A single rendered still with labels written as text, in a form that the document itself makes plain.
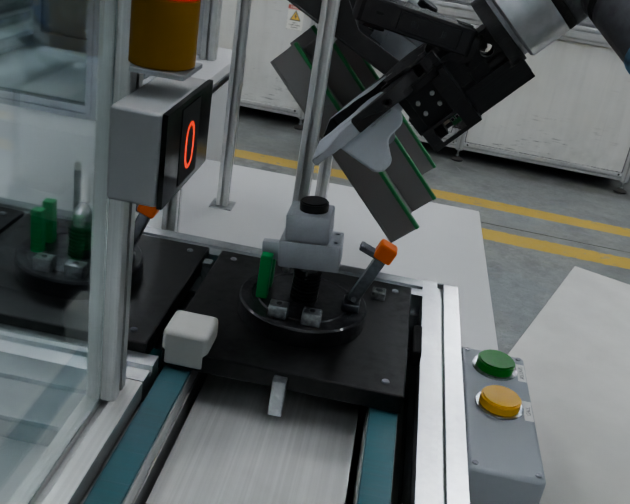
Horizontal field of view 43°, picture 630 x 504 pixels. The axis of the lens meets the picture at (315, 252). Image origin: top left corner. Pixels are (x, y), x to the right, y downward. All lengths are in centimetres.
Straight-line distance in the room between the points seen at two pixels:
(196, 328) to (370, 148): 24
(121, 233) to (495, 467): 38
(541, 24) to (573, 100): 421
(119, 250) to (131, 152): 11
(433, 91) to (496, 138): 421
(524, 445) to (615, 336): 52
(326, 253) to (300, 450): 20
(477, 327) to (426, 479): 50
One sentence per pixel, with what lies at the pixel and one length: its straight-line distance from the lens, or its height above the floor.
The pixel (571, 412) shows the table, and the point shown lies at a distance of 105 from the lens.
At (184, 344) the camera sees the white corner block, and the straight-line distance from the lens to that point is 78.
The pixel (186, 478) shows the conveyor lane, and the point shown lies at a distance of 73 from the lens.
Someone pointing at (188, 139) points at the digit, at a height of 121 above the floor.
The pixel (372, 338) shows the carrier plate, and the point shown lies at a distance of 86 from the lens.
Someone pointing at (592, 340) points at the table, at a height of 86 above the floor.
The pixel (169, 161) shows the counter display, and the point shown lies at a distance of 58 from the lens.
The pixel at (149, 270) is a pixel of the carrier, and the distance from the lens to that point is 93.
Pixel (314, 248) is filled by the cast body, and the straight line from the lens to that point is 82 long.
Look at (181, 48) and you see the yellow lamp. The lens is 59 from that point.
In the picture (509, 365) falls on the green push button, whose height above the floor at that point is 97.
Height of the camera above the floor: 140
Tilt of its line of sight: 25 degrees down
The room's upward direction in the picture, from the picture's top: 9 degrees clockwise
